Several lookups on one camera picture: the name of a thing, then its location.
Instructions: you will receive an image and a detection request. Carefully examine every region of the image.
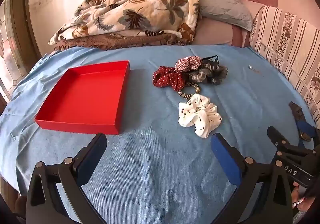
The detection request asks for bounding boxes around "leaf print blanket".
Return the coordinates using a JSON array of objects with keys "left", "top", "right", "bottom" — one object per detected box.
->
[{"left": 48, "top": 0, "right": 200, "bottom": 46}]

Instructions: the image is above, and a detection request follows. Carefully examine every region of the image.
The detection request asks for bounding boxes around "grey-blue pillow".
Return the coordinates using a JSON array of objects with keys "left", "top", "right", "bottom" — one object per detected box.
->
[{"left": 199, "top": 0, "right": 253, "bottom": 32}]

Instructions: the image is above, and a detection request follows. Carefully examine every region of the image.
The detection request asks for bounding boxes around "pink patchwork bed sheet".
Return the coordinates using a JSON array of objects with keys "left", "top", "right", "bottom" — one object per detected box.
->
[{"left": 190, "top": 0, "right": 315, "bottom": 48}]

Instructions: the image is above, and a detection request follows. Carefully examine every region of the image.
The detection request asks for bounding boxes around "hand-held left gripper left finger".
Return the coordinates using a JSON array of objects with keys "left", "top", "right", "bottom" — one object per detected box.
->
[{"left": 26, "top": 133, "right": 108, "bottom": 224}]

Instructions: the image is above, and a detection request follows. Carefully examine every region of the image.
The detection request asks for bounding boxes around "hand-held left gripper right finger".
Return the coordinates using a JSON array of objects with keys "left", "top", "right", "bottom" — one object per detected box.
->
[{"left": 211, "top": 133, "right": 293, "bottom": 224}]

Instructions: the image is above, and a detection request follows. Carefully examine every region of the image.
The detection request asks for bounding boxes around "striped floral cushion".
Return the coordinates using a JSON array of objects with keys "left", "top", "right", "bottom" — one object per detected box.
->
[{"left": 249, "top": 5, "right": 320, "bottom": 129}]

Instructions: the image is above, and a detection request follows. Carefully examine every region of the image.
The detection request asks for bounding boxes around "red checked scrunchie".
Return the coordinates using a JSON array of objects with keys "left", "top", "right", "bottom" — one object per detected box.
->
[{"left": 174, "top": 56, "right": 202, "bottom": 72}]

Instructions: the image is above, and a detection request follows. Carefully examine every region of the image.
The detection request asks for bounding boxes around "person's right hand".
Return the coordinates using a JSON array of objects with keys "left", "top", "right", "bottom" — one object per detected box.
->
[{"left": 291, "top": 181, "right": 310, "bottom": 212}]

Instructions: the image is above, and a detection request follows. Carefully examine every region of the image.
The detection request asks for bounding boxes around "red cardboard box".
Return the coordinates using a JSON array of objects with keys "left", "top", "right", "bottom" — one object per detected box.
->
[{"left": 34, "top": 60, "right": 131, "bottom": 135}]

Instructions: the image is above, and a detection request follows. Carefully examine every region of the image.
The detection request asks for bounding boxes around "white dotted scrunchie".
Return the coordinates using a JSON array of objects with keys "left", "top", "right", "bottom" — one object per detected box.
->
[{"left": 178, "top": 94, "right": 222, "bottom": 139}]

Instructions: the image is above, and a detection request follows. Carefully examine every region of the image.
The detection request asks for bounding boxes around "dark red dotted scrunchie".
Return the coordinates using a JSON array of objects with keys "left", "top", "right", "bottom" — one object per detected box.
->
[{"left": 152, "top": 66, "right": 185, "bottom": 89}]

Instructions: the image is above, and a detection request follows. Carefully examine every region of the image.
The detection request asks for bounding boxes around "brown ruffled blanket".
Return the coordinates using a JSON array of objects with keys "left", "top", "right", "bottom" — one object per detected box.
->
[{"left": 54, "top": 31, "right": 193, "bottom": 51}]

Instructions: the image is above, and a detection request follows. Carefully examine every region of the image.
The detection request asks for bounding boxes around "grey satin scrunchie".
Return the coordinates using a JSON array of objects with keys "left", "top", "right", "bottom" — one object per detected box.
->
[{"left": 186, "top": 67, "right": 208, "bottom": 83}]

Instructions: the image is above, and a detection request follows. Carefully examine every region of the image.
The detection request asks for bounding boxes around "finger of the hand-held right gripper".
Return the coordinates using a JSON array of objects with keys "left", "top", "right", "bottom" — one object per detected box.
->
[
  {"left": 267, "top": 126, "right": 320, "bottom": 188},
  {"left": 289, "top": 101, "right": 317, "bottom": 142}
]

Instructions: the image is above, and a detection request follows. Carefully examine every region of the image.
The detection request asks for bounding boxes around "leopard print hair tie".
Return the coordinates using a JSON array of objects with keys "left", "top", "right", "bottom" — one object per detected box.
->
[{"left": 177, "top": 84, "right": 201, "bottom": 101}]

